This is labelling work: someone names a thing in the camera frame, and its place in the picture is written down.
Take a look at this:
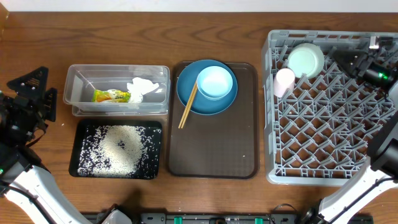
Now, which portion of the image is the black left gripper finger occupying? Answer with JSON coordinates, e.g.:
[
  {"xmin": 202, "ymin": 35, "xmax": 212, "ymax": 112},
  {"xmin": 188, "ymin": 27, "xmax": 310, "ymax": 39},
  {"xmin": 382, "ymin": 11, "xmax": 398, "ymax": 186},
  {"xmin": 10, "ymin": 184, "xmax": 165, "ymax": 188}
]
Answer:
[
  {"xmin": 7, "ymin": 67, "xmax": 49, "ymax": 100},
  {"xmin": 44, "ymin": 88, "xmax": 57, "ymax": 122}
]

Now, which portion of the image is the mint green bowl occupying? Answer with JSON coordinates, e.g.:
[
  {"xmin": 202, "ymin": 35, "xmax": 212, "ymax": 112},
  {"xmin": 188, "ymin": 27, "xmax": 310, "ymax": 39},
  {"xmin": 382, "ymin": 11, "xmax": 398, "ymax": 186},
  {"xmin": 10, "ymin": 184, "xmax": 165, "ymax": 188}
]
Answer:
[{"xmin": 287, "ymin": 43, "xmax": 325, "ymax": 79}]

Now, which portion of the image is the yellow green snack wrapper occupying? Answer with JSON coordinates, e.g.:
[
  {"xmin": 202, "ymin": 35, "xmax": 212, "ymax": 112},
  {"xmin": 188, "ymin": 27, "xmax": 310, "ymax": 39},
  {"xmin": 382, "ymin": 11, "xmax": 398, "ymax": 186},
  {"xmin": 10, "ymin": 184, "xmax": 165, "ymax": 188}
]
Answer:
[{"xmin": 91, "ymin": 89, "xmax": 131, "ymax": 103}]

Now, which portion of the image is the pink cup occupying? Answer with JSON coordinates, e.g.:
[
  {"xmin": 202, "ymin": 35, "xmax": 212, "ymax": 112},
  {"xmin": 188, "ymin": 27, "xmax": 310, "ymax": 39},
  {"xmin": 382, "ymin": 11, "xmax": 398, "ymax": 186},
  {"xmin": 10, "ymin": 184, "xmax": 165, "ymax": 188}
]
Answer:
[{"xmin": 273, "ymin": 68, "xmax": 295, "ymax": 97}]

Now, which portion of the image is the pile of white rice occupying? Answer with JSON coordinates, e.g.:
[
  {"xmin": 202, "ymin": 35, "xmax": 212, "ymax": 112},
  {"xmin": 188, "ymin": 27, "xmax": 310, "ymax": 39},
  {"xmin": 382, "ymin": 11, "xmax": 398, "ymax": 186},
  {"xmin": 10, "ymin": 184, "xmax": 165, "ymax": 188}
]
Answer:
[{"xmin": 76, "ymin": 124, "xmax": 162, "ymax": 179}]

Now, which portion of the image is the white tissue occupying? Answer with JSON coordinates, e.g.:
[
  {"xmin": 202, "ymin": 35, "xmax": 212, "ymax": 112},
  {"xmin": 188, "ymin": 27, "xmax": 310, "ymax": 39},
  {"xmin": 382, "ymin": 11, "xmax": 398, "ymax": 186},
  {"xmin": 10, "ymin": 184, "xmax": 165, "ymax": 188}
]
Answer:
[{"xmin": 127, "ymin": 77, "xmax": 159, "ymax": 103}]

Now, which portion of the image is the light blue bowl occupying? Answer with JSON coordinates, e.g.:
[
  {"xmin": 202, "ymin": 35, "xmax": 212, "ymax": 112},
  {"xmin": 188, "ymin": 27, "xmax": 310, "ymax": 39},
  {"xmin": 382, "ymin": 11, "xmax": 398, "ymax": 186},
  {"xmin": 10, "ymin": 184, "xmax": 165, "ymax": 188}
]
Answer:
[{"xmin": 197, "ymin": 66, "xmax": 233, "ymax": 101}]

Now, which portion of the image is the dark blue plate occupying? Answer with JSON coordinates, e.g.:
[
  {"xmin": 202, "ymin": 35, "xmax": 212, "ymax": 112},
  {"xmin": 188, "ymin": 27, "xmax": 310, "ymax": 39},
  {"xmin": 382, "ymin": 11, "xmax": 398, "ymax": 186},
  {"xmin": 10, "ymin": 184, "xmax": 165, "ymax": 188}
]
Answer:
[{"xmin": 177, "ymin": 60, "xmax": 238, "ymax": 115}]

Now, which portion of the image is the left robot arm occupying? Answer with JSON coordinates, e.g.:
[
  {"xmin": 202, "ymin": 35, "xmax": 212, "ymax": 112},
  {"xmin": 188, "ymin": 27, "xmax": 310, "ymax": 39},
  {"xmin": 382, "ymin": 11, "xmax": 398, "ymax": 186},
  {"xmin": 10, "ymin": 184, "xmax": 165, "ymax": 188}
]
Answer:
[{"xmin": 1, "ymin": 67, "xmax": 89, "ymax": 223}]

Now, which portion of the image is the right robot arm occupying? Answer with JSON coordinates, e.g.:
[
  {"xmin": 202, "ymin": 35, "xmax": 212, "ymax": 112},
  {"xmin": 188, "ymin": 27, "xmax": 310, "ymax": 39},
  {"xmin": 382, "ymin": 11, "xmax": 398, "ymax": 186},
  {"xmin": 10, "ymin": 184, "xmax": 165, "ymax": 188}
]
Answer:
[{"xmin": 299, "ymin": 50, "xmax": 397, "ymax": 224}]

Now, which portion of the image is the grey dishwasher rack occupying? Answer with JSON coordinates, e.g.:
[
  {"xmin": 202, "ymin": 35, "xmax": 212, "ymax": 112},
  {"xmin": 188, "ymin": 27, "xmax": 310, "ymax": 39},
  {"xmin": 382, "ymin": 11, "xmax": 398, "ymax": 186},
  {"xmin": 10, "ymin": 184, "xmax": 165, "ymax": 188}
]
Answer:
[{"xmin": 262, "ymin": 30, "xmax": 397, "ymax": 186}]

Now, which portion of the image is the clear plastic bin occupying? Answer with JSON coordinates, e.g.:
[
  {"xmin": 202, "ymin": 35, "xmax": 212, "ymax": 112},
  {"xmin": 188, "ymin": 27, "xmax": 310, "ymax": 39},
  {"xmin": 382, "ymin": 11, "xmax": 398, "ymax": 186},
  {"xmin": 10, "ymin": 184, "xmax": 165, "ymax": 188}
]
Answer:
[{"xmin": 63, "ymin": 64, "xmax": 170, "ymax": 116}]

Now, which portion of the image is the black tray bin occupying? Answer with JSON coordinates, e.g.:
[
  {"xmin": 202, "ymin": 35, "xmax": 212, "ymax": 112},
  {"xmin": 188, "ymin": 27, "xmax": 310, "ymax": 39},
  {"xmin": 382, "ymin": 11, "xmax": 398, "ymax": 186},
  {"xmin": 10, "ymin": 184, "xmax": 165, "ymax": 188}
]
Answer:
[{"xmin": 68, "ymin": 118, "xmax": 163, "ymax": 180}]

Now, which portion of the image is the brown serving tray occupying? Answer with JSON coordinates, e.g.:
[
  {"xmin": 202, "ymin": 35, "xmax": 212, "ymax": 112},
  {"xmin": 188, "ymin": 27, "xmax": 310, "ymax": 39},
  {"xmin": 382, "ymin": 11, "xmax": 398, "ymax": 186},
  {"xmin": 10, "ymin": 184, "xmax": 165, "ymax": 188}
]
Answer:
[{"xmin": 166, "ymin": 62, "xmax": 259, "ymax": 179}]

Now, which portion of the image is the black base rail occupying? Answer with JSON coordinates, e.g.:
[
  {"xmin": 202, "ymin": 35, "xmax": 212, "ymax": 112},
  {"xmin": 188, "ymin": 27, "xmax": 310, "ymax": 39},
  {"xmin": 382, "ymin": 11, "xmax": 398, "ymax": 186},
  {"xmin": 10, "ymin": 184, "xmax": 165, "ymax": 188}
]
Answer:
[{"xmin": 82, "ymin": 212, "xmax": 374, "ymax": 224}]

